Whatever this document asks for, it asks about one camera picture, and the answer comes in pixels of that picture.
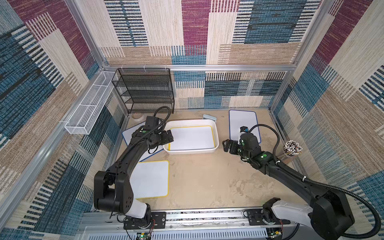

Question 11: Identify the yellow-framed whiteboard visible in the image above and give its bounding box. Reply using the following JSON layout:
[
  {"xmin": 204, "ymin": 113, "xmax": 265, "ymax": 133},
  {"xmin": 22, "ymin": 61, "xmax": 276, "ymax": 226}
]
[
  {"xmin": 130, "ymin": 161, "xmax": 170, "ymax": 199},
  {"xmin": 168, "ymin": 126, "xmax": 216, "ymax": 151}
]

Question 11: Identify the white plastic storage box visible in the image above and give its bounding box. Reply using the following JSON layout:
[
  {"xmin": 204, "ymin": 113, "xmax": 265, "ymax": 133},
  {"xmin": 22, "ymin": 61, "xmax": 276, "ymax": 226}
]
[{"xmin": 164, "ymin": 119, "xmax": 219, "ymax": 155}]

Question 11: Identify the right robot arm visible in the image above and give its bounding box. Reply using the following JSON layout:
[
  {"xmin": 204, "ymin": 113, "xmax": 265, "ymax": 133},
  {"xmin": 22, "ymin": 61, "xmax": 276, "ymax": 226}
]
[{"xmin": 223, "ymin": 133, "xmax": 355, "ymax": 240}]

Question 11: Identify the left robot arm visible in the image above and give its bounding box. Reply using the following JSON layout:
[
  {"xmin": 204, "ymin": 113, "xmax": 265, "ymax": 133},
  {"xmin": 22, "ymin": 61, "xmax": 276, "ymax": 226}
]
[{"xmin": 94, "ymin": 130, "xmax": 174, "ymax": 220}]

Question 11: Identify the blue-framed whiteboard back right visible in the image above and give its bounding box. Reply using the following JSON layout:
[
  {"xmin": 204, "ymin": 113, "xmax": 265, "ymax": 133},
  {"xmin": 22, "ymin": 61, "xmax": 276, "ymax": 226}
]
[{"xmin": 229, "ymin": 110, "xmax": 258, "ymax": 141}]

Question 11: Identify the blue-framed whiteboard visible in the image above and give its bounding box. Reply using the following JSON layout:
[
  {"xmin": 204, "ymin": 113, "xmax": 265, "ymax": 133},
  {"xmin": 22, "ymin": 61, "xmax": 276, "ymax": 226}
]
[
  {"xmin": 122, "ymin": 122, "xmax": 164, "ymax": 162},
  {"xmin": 229, "ymin": 110, "xmax": 258, "ymax": 141}
]

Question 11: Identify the blue-framed whiteboard left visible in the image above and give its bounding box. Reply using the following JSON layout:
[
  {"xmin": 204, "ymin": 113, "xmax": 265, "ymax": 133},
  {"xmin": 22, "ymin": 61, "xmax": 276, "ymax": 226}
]
[{"xmin": 122, "ymin": 122, "xmax": 164, "ymax": 162}]

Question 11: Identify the tape roll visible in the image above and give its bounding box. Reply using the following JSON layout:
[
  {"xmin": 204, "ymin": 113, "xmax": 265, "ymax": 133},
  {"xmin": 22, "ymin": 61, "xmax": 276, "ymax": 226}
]
[{"xmin": 132, "ymin": 112, "xmax": 145, "ymax": 122}]

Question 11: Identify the cup of pencils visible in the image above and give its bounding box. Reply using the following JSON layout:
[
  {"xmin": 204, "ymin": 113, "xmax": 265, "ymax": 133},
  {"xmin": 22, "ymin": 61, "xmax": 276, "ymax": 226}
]
[{"xmin": 283, "ymin": 140, "xmax": 303, "ymax": 158}]

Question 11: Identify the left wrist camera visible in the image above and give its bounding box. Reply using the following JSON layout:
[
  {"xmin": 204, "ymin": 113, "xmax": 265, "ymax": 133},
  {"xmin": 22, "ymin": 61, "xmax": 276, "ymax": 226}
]
[{"xmin": 144, "ymin": 116, "xmax": 160, "ymax": 130}]

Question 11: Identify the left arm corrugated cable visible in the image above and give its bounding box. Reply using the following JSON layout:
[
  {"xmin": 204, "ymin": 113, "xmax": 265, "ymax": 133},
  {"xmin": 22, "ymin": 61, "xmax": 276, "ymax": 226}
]
[{"xmin": 143, "ymin": 106, "xmax": 172, "ymax": 155}]

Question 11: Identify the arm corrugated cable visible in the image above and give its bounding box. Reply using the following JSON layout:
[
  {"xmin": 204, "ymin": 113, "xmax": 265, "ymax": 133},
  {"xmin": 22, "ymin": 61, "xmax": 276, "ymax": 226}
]
[
  {"xmin": 143, "ymin": 106, "xmax": 172, "ymax": 155},
  {"xmin": 247, "ymin": 123, "xmax": 382, "ymax": 240}
]

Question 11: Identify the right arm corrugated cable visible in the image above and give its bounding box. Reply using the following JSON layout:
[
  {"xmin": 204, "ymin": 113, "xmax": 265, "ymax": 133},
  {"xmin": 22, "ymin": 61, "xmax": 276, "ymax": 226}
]
[{"xmin": 247, "ymin": 123, "xmax": 382, "ymax": 240}]

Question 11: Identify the black wire mesh shelf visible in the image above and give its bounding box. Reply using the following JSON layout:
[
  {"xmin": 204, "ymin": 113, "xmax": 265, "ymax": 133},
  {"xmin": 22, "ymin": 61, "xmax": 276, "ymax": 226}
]
[{"xmin": 112, "ymin": 68, "xmax": 175, "ymax": 114}]

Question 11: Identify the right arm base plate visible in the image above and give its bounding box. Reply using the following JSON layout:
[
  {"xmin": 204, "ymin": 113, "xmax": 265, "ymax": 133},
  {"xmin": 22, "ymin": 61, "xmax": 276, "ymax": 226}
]
[{"xmin": 243, "ymin": 209, "xmax": 291, "ymax": 226}]

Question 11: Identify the white wire mesh basket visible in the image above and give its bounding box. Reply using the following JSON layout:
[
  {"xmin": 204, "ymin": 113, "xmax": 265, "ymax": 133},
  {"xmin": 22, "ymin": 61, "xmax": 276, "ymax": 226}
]
[{"xmin": 65, "ymin": 71, "xmax": 115, "ymax": 135}]

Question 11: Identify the aluminium front rail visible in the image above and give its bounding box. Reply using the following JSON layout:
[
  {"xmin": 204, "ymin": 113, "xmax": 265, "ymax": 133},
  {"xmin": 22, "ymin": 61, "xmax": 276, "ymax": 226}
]
[{"xmin": 77, "ymin": 205, "xmax": 334, "ymax": 233}]

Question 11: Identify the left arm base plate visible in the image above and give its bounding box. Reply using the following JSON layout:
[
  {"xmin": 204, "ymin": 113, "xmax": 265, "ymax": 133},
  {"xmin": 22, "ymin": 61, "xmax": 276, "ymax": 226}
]
[{"xmin": 123, "ymin": 212, "xmax": 167, "ymax": 230}]

